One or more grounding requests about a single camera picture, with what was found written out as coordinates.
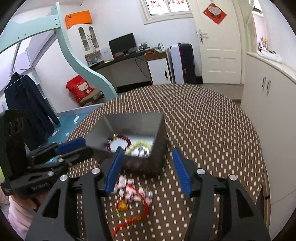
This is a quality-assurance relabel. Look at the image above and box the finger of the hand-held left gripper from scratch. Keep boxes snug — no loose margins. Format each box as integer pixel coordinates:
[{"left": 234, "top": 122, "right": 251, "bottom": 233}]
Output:
[
  {"left": 29, "top": 147, "right": 94, "bottom": 171},
  {"left": 27, "top": 137, "right": 87, "bottom": 161}
]

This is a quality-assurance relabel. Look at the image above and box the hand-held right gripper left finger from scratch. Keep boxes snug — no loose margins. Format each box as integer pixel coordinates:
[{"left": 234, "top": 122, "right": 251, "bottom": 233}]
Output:
[{"left": 25, "top": 146, "right": 125, "bottom": 241}]

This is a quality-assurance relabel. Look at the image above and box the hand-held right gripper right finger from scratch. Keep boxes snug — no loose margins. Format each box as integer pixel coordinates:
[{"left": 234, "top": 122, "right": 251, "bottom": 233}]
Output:
[{"left": 172, "top": 147, "right": 271, "bottom": 241}]

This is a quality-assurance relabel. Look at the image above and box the pink bead bracelet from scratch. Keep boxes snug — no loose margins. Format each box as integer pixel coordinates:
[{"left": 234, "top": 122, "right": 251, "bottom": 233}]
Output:
[{"left": 116, "top": 175, "right": 155, "bottom": 206}]

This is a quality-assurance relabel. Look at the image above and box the red cord gold knot charm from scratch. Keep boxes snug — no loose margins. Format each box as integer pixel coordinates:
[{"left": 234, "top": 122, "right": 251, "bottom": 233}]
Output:
[{"left": 111, "top": 188, "right": 150, "bottom": 237}]

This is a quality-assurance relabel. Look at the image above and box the red bead bracelet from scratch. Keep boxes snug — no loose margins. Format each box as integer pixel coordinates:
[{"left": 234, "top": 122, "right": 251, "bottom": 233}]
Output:
[{"left": 106, "top": 133, "right": 132, "bottom": 153}]

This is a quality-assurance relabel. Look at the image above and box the pale bead bracelet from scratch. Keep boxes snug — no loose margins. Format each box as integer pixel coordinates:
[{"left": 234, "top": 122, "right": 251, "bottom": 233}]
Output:
[{"left": 125, "top": 140, "right": 153, "bottom": 158}]

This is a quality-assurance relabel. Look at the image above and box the rectangular metal tin box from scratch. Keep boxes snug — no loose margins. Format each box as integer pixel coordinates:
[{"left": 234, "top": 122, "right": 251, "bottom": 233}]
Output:
[{"left": 85, "top": 111, "right": 171, "bottom": 178}]

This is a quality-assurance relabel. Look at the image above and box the person's left forearm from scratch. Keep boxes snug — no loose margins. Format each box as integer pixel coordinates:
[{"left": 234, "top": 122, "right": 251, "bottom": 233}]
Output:
[{"left": 0, "top": 195, "right": 40, "bottom": 240}]

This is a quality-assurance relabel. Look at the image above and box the teal candy print bedsheet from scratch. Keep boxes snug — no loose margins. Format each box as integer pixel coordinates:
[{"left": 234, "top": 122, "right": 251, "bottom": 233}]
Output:
[{"left": 38, "top": 105, "right": 102, "bottom": 149}]

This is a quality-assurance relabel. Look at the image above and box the dark hanging jacket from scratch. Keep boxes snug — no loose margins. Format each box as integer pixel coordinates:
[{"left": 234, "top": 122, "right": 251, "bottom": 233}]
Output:
[{"left": 4, "top": 73, "right": 60, "bottom": 149}]

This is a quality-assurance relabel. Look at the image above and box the round table polka dot tablecloth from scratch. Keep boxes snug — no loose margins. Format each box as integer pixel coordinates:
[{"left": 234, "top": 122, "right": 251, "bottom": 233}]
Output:
[{"left": 66, "top": 83, "right": 271, "bottom": 241}]

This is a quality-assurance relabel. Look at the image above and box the wooden chair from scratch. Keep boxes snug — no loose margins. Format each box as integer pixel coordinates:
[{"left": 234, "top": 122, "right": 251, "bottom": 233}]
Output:
[{"left": 80, "top": 89, "right": 105, "bottom": 107}]

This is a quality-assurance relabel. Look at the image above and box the red cartoon print bag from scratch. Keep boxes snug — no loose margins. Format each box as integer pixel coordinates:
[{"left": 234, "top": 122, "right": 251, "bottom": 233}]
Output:
[{"left": 66, "top": 75, "right": 94, "bottom": 103}]

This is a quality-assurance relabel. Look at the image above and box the white box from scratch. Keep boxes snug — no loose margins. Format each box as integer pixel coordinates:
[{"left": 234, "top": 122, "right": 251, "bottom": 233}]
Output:
[{"left": 100, "top": 47, "right": 114, "bottom": 62}]

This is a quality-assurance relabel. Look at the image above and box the dark wooden desk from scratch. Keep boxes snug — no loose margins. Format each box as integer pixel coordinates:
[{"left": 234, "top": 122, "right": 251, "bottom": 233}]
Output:
[{"left": 89, "top": 50, "right": 168, "bottom": 86}]

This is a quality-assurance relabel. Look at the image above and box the white desk cabinet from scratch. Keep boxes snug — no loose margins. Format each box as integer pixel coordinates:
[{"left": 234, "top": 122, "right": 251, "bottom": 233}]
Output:
[{"left": 147, "top": 58, "right": 173, "bottom": 85}]

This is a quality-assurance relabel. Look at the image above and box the white glass-door cabinet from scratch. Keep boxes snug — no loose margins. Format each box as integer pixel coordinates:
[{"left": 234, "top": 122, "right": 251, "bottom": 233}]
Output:
[{"left": 67, "top": 23, "right": 102, "bottom": 67}]

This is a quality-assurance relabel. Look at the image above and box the white suitcase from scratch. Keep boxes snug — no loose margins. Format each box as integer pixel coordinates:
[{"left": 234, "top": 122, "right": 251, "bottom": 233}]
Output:
[{"left": 166, "top": 45, "right": 185, "bottom": 84}]

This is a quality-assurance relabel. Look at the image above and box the black suitcase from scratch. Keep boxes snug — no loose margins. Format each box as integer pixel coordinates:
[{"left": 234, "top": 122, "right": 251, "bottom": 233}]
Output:
[{"left": 178, "top": 43, "right": 196, "bottom": 84}]

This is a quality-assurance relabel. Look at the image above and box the black computer monitor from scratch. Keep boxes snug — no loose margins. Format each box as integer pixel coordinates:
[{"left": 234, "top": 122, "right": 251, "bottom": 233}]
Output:
[{"left": 109, "top": 33, "right": 137, "bottom": 55}]

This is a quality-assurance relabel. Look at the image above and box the white sideboard cabinet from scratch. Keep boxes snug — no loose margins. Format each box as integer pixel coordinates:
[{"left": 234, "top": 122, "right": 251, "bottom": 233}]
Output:
[{"left": 240, "top": 51, "right": 296, "bottom": 237}]

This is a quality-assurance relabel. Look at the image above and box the white panel door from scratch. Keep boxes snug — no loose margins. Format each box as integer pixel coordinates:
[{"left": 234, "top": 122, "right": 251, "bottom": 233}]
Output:
[{"left": 191, "top": 0, "right": 245, "bottom": 85}]

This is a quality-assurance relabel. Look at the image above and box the orange box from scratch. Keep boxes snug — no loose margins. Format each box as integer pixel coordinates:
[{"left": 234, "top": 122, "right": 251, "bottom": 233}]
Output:
[{"left": 65, "top": 10, "right": 92, "bottom": 29}]

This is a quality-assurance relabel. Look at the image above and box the window with red paper cuttings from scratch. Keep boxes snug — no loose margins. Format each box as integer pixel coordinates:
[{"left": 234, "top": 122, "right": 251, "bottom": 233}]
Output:
[{"left": 139, "top": 0, "right": 193, "bottom": 25}]

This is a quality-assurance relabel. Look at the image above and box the red diamond door decoration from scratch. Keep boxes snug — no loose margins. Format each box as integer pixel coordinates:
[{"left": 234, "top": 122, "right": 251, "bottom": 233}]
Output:
[{"left": 203, "top": 3, "right": 227, "bottom": 25}]

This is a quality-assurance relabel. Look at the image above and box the teal bunk bed frame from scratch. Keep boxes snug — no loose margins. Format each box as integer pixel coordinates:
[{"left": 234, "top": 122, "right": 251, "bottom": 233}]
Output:
[{"left": 0, "top": 2, "right": 118, "bottom": 116}]

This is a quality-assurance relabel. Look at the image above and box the silver door handle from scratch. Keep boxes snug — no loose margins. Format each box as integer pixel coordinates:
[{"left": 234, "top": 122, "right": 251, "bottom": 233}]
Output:
[{"left": 196, "top": 30, "right": 208, "bottom": 43}]

